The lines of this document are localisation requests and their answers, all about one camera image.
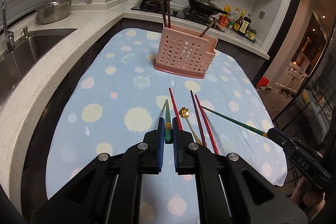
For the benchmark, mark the red bag on floor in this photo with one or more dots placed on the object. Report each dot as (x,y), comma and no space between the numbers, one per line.
(263,82)

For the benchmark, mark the green chopstick group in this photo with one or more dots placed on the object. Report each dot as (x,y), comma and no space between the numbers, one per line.
(246,126)

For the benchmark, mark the green chopstick pair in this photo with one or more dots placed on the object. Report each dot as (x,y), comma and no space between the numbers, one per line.
(168,126)

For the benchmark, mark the clear oil bottle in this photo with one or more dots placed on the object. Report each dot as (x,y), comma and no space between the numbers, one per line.
(235,15)

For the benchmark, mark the small green lid jar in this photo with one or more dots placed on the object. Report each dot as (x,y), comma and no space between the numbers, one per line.
(230,25)

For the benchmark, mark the black gas stove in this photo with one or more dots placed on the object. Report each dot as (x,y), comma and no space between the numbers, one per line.
(185,13)

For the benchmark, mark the brown sauce bottle yellow cap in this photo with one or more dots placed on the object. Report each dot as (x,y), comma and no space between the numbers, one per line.
(238,22)

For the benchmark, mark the red chopstick group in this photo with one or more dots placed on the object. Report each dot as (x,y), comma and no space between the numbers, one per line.
(213,142)

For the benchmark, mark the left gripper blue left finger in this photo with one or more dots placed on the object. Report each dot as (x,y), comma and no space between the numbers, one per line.
(160,142)

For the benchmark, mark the dark maroon chopstick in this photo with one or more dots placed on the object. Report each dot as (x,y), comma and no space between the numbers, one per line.
(168,14)
(163,10)

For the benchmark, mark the blue polka dot tablecloth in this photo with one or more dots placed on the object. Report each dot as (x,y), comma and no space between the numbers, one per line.
(121,96)

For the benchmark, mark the gold flower spoon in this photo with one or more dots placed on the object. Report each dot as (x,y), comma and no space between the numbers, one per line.
(185,113)

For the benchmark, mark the stainless steel pot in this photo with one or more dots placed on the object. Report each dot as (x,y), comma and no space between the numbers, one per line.
(54,11)

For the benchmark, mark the pink perforated utensil holder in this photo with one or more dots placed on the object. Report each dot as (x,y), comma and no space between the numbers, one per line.
(185,52)

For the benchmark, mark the stainless steel sink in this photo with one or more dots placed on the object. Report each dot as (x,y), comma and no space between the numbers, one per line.
(15,65)

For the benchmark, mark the chrome sink faucet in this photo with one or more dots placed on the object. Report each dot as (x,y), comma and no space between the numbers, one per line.
(9,35)

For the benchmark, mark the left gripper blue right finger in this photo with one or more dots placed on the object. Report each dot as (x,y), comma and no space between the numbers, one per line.
(176,141)

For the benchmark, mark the red instant noodle cup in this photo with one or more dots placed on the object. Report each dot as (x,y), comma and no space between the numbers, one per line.
(223,21)

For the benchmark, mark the small jars on tray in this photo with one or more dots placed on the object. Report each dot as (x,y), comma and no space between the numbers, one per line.
(251,34)

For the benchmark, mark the dark soy sauce bottle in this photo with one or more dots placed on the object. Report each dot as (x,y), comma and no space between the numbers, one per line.
(244,26)

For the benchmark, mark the black wok with lid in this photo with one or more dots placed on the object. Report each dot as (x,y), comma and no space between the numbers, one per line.
(205,7)

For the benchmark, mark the right hand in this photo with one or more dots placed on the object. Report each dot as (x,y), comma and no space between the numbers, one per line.
(309,201)

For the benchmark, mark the soap dispenser pump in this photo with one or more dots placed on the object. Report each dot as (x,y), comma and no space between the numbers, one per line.
(25,32)

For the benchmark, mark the purple chopstick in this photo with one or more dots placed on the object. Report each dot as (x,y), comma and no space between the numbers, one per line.
(198,120)

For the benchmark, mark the dark brown chopstick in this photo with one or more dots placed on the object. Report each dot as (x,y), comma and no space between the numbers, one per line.
(208,27)

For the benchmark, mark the red chopstick pair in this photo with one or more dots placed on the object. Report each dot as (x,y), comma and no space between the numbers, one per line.
(175,109)

